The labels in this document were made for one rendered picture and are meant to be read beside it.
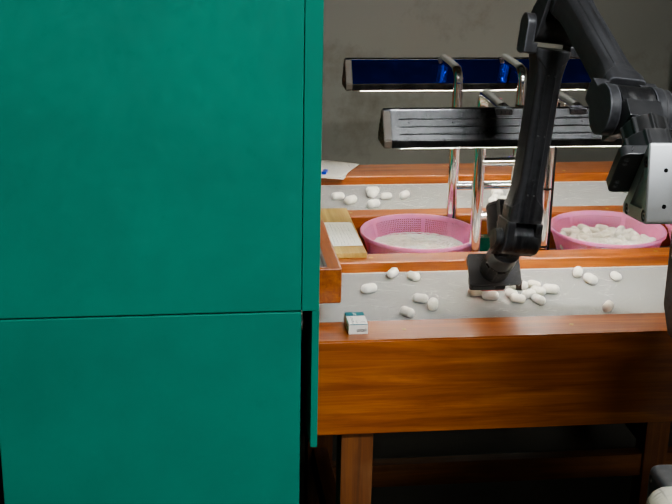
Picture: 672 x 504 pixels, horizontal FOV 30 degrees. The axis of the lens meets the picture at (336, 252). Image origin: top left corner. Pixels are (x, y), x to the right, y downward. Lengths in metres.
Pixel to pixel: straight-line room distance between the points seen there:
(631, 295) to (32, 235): 1.20
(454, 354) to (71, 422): 0.68
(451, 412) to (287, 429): 0.31
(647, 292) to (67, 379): 1.18
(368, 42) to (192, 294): 2.27
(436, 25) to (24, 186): 2.45
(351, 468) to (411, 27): 2.24
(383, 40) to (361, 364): 2.19
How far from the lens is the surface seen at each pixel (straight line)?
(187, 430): 2.21
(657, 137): 1.79
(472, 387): 2.28
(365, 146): 4.33
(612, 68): 1.93
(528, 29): 2.20
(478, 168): 2.65
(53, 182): 2.06
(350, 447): 2.31
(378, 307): 2.43
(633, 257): 2.75
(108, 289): 2.11
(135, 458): 2.24
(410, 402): 2.27
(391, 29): 4.26
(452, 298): 2.49
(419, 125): 2.42
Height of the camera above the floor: 1.62
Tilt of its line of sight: 19 degrees down
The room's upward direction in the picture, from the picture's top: 1 degrees clockwise
